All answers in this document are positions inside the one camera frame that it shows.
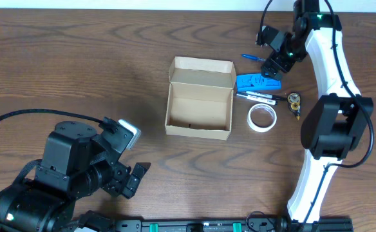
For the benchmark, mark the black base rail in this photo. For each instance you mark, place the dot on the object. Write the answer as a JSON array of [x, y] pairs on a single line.
[[92, 221]]

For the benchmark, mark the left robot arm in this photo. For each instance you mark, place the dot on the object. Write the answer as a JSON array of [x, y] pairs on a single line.
[[77, 162]]

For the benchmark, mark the blue plastic case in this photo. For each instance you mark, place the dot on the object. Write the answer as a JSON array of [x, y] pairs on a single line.
[[256, 82]]

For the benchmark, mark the yellow correction tape dispenser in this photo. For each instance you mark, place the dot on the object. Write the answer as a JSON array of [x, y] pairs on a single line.
[[294, 104]]

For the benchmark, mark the brown cardboard box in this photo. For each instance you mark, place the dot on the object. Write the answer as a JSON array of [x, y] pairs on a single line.
[[200, 98]]

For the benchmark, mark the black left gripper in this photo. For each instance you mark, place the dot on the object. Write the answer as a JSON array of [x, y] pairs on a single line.
[[118, 171]]

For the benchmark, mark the blue ballpoint pen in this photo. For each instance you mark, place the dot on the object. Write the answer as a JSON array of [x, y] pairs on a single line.
[[252, 57]]

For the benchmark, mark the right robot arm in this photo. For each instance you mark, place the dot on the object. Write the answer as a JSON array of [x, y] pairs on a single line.
[[338, 131]]

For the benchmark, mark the white masking tape roll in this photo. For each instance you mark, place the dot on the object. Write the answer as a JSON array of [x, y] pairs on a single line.
[[261, 118]]

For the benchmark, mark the white whiteboard marker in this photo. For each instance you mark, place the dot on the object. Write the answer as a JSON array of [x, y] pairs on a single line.
[[257, 99]]

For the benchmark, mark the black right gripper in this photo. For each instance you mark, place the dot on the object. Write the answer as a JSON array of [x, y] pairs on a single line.
[[275, 57]]

